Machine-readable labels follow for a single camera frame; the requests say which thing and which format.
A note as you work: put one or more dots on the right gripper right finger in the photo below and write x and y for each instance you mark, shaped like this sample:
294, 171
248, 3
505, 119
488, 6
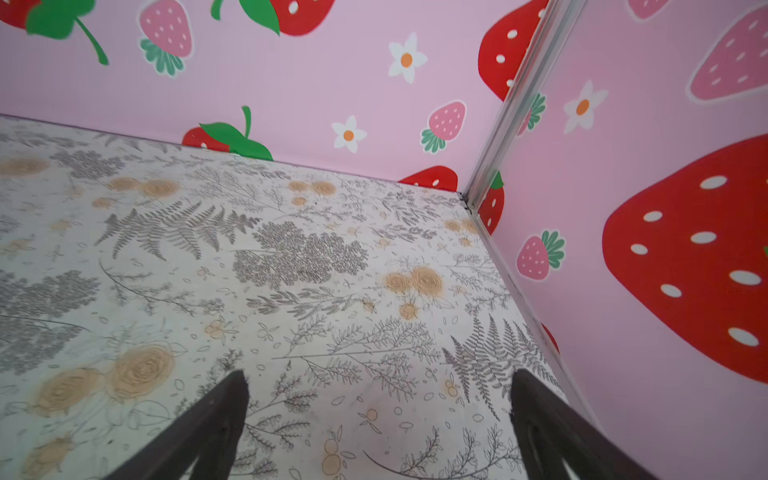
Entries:
555, 442

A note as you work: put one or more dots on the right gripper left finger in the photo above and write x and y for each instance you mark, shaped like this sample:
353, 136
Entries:
203, 440

